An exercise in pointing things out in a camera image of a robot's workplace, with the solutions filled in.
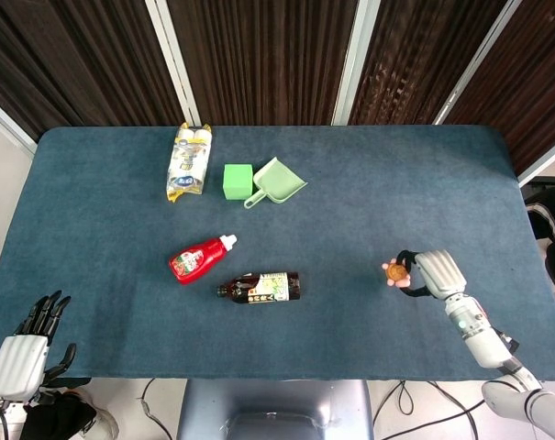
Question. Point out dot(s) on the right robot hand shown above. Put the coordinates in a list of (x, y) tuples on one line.
[(435, 275)]

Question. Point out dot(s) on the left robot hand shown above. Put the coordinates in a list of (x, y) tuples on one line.
[(22, 355)]

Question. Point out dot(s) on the small orange turtle toy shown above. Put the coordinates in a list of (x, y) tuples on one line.
[(396, 273)]

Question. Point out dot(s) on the grey robot base column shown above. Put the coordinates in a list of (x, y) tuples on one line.
[(275, 410)]

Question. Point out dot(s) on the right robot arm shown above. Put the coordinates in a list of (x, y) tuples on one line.
[(497, 353)]

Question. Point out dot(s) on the red ketchup bottle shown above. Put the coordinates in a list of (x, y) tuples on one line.
[(199, 259)]

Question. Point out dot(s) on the black bag on floor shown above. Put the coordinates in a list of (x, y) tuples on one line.
[(61, 414)]

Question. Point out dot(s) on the black chair with white stripe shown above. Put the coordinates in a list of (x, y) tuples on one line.
[(550, 224)]

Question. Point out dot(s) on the blue table cloth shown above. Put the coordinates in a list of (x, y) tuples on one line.
[(277, 256)]

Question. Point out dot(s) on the dark glass sauce bottle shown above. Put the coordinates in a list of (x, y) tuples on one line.
[(263, 287)]

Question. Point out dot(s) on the light green plastic dustpan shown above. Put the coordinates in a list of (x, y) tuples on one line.
[(277, 183)]

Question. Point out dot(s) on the green cube block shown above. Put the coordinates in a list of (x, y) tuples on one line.
[(237, 181)]

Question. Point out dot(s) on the yellow white snack package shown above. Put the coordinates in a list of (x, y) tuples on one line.
[(190, 162)]

